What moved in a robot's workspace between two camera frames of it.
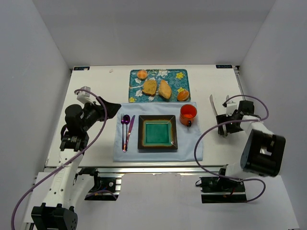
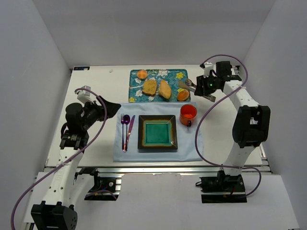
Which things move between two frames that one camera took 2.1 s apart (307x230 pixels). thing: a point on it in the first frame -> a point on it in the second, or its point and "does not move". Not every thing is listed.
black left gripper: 102,110 does not move
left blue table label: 81,68 does not move
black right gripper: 223,121 -> 199,85
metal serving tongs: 224,128 -> 187,84
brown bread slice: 150,87 does not move
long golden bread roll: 164,89 does not move
